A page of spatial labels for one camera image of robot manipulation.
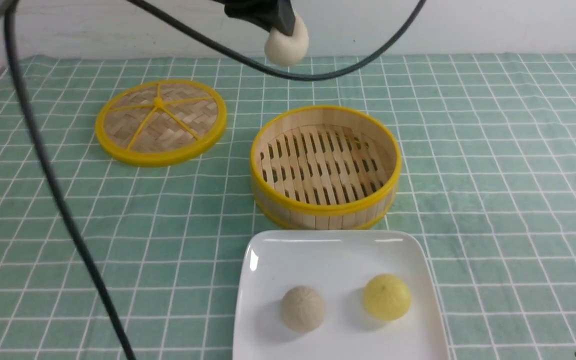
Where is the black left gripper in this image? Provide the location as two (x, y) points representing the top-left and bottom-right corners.
(217, 0), (296, 36)

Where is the white steamed bun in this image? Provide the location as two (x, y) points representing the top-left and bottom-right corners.
(264, 13), (310, 68)

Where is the yellow steamed bun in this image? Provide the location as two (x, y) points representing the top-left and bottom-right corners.
(362, 273), (412, 322)

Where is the beige steamed bun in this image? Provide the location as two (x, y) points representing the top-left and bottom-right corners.
(279, 285), (327, 334)

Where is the white square plate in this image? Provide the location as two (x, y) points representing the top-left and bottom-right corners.
(231, 230), (450, 360)

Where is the bamboo steamer basket yellow rim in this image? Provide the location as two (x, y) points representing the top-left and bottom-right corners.
(249, 105), (403, 230)

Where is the bamboo steamer lid yellow rim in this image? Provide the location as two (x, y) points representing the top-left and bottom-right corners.
(94, 79), (227, 167)

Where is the green checkered tablecloth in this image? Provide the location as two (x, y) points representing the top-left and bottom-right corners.
(0, 54), (576, 360)

